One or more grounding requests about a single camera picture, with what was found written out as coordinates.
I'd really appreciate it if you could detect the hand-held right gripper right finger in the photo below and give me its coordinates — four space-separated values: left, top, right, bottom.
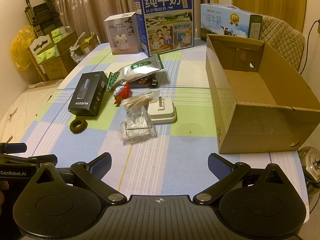
192 152 286 205

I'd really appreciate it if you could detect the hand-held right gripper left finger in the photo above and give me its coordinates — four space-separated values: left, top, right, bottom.
32 152 128 205

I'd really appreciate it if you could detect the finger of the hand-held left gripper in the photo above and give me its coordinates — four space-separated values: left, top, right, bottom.
0 142 27 154
0 154 58 167

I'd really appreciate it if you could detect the brown hair tie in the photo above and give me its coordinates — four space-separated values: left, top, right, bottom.
70 117 88 133

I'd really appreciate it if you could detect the black shaver box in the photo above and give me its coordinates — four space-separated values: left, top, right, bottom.
67 72 109 117

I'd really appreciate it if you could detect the cotton swab pack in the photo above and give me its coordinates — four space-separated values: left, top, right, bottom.
122 91 160 109

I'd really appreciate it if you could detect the red cat figurine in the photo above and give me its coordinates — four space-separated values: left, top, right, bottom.
114 84 132 107

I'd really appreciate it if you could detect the black cable bundle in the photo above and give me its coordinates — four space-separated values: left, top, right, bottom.
146 73 160 89

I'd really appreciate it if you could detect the plaid tablecloth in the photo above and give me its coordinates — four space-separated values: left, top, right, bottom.
20 40 310 213

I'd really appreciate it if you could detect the round metal object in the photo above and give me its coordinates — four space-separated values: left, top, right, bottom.
299 146 320 195

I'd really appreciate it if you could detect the yellow plastic bag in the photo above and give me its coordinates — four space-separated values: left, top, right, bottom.
10 25 38 67

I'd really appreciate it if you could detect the white green tissue carton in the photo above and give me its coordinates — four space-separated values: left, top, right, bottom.
27 35 60 64

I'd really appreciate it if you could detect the white plastic bag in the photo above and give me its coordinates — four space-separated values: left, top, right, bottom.
69 36 87 63

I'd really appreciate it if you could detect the cardboard box of tissue packs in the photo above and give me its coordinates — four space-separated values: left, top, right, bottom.
50 27 78 55

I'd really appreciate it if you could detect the small brown cardboard box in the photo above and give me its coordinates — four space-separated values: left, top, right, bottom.
79 33 99 55

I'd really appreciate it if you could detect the white humidifier box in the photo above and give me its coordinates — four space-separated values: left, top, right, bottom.
104 12 144 55

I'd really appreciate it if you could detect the black folding cart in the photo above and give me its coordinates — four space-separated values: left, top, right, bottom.
24 0 63 34

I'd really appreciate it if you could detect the chair with quilted cover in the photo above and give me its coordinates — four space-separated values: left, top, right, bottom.
259 15 305 74

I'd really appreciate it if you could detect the light blue milk carton box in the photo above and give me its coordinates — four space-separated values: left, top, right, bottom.
200 3 263 42

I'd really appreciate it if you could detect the dark blue milk carton box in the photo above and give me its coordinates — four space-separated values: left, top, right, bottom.
132 0 194 57

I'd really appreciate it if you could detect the brown patterned curtain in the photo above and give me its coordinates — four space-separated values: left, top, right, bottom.
49 0 210 48

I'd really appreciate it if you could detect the dark wall power cable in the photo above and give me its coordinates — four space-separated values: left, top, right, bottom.
301 19 320 75

